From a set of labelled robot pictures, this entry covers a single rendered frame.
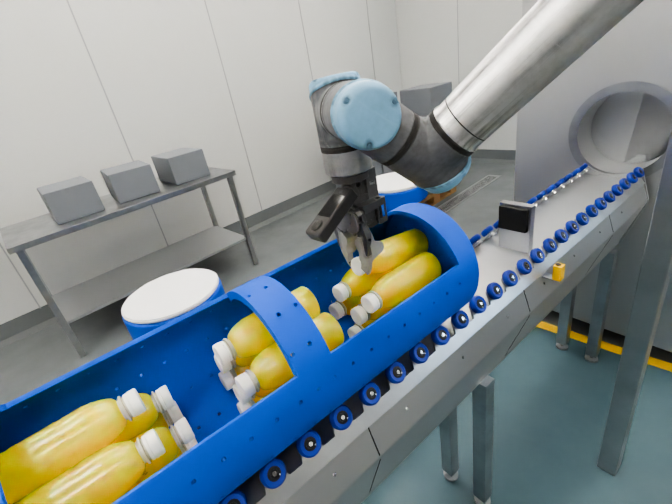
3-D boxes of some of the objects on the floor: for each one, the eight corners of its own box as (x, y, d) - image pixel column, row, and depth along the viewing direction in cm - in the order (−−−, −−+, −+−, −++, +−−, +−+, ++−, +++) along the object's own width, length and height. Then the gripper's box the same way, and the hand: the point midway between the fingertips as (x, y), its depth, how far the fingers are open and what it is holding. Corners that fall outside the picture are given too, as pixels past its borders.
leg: (600, 358, 191) (620, 249, 163) (595, 364, 188) (615, 255, 160) (587, 353, 195) (605, 246, 168) (582, 359, 192) (600, 251, 165)
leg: (493, 500, 141) (497, 378, 114) (485, 511, 138) (486, 389, 111) (479, 489, 146) (480, 369, 118) (471, 500, 143) (469, 379, 115)
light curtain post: (620, 465, 145) (774, -113, 69) (614, 476, 141) (768, -116, 66) (602, 455, 149) (728, -99, 74) (596, 465, 146) (720, -101, 71)
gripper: (389, 166, 70) (401, 265, 79) (349, 162, 78) (364, 252, 87) (355, 181, 65) (372, 284, 75) (316, 174, 74) (336, 268, 83)
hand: (357, 267), depth 79 cm, fingers closed on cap, 4 cm apart
